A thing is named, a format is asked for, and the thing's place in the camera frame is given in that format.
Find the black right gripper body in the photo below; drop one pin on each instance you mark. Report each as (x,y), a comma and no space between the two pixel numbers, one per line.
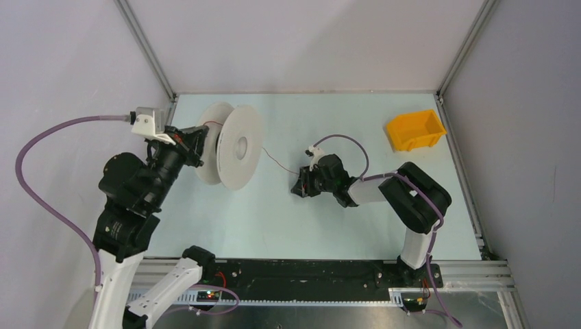
(327,186)

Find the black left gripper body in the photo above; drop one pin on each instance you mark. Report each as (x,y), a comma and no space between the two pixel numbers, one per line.
(167,160)

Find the white plastic cable spool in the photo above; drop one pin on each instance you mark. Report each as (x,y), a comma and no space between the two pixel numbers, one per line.
(233,146)

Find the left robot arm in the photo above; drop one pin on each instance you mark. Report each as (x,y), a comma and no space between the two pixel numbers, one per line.
(121,238)

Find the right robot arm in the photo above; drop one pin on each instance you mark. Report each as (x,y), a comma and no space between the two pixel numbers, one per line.
(417,199)

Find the orange plastic bin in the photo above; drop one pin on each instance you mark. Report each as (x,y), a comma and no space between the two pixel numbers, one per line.
(415,130)

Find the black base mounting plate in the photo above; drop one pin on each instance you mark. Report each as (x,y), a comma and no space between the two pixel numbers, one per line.
(312,280)

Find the left controller board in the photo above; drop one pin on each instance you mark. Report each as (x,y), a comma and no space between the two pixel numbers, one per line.
(207,296)

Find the controller board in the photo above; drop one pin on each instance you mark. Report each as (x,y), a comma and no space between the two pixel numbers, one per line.
(413,305)
(207,296)

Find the right controller board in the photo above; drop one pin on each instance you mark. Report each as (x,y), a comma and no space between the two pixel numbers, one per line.
(413,305)

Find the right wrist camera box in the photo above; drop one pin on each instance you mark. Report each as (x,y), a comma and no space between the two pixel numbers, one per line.
(316,153)

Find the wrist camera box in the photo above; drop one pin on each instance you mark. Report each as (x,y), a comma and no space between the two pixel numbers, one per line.
(316,153)
(149,123)

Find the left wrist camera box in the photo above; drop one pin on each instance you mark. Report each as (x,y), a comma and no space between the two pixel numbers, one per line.
(149,123)

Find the left corner aluminium post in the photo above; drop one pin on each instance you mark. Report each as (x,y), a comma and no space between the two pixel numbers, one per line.
(129,16)

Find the corner aluminium post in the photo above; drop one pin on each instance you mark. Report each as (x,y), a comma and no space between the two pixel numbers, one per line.
(129,16)
(477,27)

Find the right corner aluminium post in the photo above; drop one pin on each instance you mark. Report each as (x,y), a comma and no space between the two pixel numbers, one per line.
(477,27)

